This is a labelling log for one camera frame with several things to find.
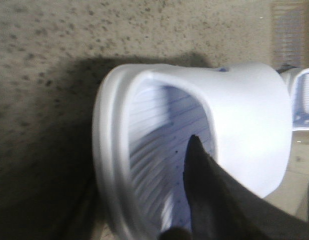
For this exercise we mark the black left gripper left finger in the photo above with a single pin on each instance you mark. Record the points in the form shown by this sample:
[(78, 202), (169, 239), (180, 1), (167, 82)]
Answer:
[(175, 233)]

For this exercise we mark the light blue slipper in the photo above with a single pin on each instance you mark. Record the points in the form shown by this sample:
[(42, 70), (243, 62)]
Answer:
[(144, 116), (297, 82)]

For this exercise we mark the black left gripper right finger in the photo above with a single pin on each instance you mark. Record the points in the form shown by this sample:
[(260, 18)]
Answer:
[(216, 200)]

